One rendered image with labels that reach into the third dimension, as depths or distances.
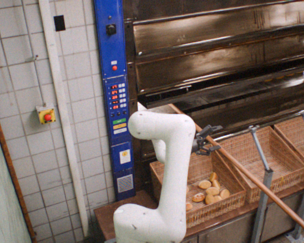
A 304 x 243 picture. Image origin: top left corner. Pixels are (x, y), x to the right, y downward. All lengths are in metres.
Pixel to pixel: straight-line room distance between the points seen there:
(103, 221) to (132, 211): 1.18
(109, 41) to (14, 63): 0.55
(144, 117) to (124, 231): 0.46
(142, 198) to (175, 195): 1.35
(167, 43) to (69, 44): 0.62
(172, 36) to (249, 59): 0.70
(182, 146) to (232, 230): 1.45
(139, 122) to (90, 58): 0.78
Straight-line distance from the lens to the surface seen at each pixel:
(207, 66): 2.48
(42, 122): 2.12
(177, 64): 2.36
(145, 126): 1.42
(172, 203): 1.38
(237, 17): 2.52
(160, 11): 2.20
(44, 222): 2.70
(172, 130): 1.40
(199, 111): 2.61
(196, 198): 2.65
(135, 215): 1.40
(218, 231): 2.65
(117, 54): 2.11
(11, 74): 2.05
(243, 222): 2.77
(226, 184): 2.80
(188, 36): 2.31
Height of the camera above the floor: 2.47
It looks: 31 degrees down
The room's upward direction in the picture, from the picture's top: 2 degrees counter-clockwise
